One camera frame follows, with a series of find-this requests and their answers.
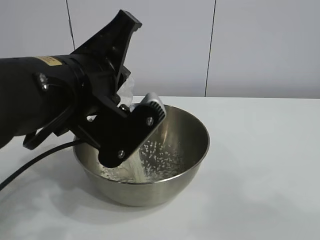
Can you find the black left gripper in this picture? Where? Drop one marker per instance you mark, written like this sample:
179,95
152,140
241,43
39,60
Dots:
92,95

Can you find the clear plastic measuring cup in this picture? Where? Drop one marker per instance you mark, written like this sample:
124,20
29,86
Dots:
126,95

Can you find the white rice grains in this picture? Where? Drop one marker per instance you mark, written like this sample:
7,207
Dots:
137,171

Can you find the stainless steel mixing bowl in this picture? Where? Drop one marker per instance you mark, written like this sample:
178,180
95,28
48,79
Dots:
162,190

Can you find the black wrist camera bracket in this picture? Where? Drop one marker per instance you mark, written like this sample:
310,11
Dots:
30,144

